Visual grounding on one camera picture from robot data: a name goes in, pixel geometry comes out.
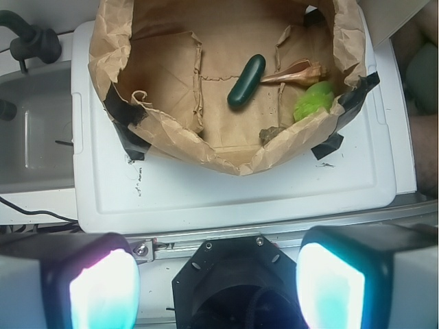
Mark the dark grey faucet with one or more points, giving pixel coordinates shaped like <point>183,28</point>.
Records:
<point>31,42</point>

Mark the black tape strip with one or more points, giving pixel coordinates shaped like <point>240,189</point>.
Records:
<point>352,103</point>
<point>123,114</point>

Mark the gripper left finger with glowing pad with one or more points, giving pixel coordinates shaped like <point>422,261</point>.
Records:
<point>68,280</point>

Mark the black tape strip right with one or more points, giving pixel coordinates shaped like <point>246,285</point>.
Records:
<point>352,103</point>

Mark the dark green plastic pickle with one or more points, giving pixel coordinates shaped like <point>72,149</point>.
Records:
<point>247,82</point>

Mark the brown paper bag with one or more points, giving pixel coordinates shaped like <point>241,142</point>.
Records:
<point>180,59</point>

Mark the tan conch seashell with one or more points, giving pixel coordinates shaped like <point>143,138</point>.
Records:
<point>303,72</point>

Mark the small brown rock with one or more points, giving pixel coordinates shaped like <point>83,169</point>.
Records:
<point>266,135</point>

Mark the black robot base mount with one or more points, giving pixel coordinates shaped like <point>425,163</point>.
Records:
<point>245,282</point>

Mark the black tape strip left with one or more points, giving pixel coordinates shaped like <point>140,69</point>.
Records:
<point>123,114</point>

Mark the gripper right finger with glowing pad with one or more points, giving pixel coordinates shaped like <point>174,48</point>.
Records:
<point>369,276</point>

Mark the aluminium rail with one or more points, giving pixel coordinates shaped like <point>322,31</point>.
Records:
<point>286,234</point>

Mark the bright green plastic toy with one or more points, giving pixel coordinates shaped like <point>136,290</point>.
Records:
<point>319,95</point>

